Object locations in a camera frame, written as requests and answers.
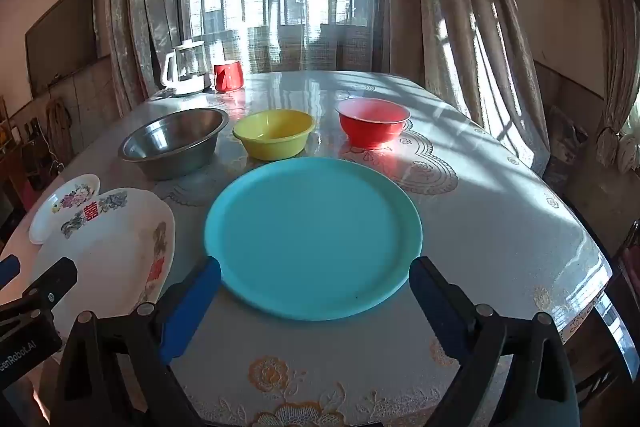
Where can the stainless steel bowl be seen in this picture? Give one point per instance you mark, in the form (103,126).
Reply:
(172,147)

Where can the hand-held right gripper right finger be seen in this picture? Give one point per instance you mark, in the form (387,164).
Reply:
(435,307)

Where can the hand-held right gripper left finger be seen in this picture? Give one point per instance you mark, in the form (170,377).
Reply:
(190,307)

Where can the side window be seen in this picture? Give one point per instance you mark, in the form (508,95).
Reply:
(632,117)

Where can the small white floral plate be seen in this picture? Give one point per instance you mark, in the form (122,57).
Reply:
(55,212)

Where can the wall television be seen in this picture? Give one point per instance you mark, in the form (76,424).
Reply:
(60,42)

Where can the red mug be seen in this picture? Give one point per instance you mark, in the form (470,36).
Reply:
(229,77)

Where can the yellow plastic bowl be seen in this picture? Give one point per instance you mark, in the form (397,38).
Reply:
(275,132)

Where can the tied beige curtain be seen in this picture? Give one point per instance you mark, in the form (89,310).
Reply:
(617,57)

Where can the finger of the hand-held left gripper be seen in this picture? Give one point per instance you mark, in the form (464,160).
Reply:
(7,268)
(52,282)

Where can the red plastic bowl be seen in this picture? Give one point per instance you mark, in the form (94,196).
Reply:
(372,127)

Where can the white glass electric kettle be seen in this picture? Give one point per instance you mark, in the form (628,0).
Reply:
(187,67)

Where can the large white floral plate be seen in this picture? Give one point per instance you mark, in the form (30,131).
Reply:
(115,252)

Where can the dark metal chair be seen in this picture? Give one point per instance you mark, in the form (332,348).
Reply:
(620,307)

